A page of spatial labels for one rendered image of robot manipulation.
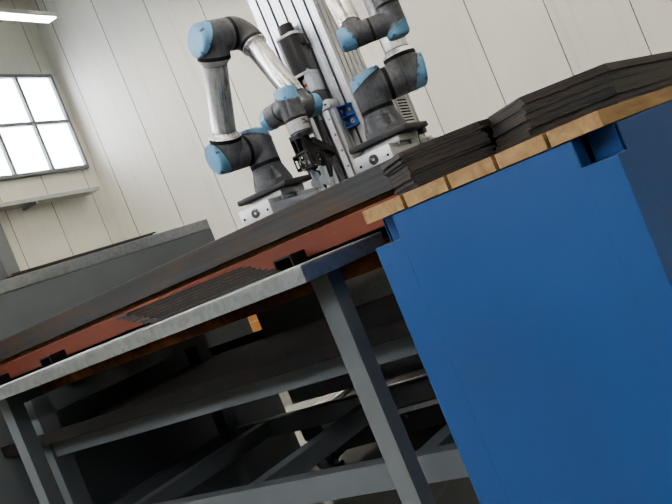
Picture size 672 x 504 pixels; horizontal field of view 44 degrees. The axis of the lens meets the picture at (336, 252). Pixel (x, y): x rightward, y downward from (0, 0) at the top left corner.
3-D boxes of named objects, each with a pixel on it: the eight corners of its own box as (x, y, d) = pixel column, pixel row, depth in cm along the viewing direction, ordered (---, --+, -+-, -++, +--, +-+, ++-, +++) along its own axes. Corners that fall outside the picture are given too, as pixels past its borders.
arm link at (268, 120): (288, 127, 284) (305, 116, 275) (262, 135, 278) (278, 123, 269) (280, 105, 284) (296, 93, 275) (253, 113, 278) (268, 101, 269)
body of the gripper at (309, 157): (298, 175, 266) (283, 139, 265) (313, 170, 272) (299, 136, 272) (316, 166, 261) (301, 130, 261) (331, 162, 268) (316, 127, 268)
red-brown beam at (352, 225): (429, 208, 157) (417, 178, 156) (-2, 383, 248) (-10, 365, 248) (450, 199, 164) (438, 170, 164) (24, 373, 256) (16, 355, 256)
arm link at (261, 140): (285, 153, 312) (271, 120, 312) (256, 163, 304) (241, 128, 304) (270, 163, 322) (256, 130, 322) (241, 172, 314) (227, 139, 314)
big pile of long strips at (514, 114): (599, 109, 108) (582, 66, 108) (361, 211, 132) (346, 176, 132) (711, 72, 172) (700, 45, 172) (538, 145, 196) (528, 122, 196)
